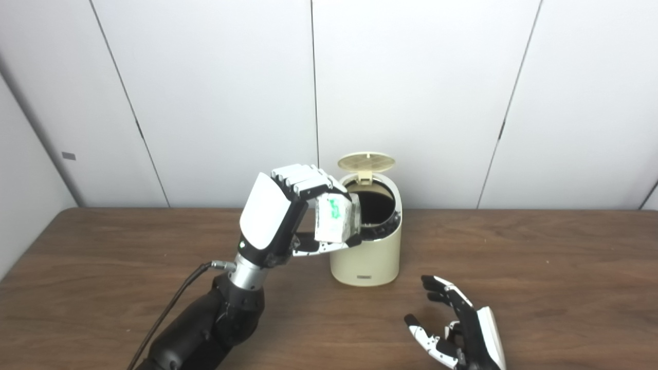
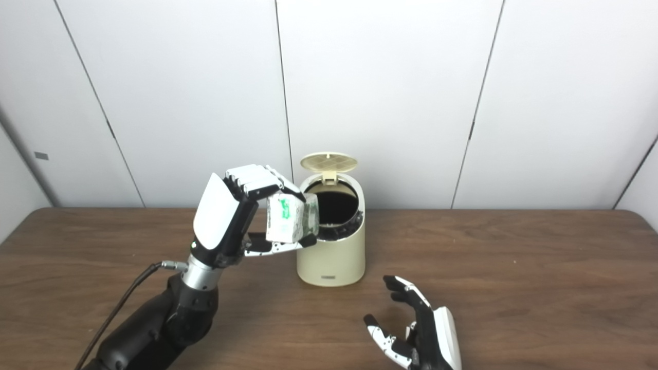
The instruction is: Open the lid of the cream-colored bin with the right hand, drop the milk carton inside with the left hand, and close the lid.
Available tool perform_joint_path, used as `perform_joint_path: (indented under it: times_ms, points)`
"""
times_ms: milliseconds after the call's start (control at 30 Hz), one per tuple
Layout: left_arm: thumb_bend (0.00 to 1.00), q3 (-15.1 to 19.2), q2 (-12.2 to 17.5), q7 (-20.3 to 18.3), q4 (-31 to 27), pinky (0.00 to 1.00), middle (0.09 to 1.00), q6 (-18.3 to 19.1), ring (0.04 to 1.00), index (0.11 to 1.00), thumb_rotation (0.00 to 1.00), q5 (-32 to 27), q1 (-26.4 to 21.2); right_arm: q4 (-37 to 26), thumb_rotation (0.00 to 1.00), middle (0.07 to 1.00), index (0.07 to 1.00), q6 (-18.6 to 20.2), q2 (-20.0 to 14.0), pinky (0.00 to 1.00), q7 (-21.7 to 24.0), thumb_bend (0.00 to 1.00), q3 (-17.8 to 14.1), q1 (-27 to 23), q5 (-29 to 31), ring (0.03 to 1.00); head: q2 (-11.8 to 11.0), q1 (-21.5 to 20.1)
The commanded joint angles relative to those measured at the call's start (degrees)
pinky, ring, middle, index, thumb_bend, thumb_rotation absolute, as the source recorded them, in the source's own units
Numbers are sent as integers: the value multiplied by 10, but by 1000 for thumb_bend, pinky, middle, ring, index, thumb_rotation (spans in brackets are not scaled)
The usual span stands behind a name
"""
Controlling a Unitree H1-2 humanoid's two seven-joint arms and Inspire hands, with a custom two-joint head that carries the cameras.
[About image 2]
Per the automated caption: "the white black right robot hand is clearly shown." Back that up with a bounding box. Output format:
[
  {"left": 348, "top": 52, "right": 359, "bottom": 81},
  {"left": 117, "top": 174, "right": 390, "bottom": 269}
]
[{"left": 363, "top": 275, "right": 462, "bottom": 370}]

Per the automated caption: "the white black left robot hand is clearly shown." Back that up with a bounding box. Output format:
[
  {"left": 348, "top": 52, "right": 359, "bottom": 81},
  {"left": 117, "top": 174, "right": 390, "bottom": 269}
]
[{"left": 191, "top": 164, "right": 318, "bottom": 269}]

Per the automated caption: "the green white milk carton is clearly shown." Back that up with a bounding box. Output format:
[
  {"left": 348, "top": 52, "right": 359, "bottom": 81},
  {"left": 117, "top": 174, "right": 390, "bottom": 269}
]
[{"left": 266, "top": 194, "right": 319, "bottom": 243}]

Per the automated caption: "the cream-colored lidded bin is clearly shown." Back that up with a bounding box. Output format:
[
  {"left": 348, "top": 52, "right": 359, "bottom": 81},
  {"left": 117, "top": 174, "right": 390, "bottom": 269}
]
[{"left": 296, "top": 152, "right": 366, "bottom": 287}]

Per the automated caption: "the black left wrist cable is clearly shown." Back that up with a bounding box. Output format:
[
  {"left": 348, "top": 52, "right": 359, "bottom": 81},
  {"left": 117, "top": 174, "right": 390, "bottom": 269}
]
[{"left": 75, "top": 261, "right": 188, "bottom": 370}]

